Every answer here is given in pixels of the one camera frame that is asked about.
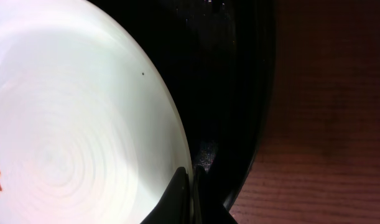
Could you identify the black round tray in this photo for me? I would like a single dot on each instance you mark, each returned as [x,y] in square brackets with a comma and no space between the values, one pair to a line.
[217,59]

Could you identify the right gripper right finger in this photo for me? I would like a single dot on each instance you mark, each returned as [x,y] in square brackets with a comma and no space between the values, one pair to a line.
[207,208]

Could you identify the light blue plate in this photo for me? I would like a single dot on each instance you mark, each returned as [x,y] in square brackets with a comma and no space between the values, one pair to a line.
[89,132]

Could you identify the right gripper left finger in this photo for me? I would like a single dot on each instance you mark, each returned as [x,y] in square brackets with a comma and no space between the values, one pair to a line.
[174,205]

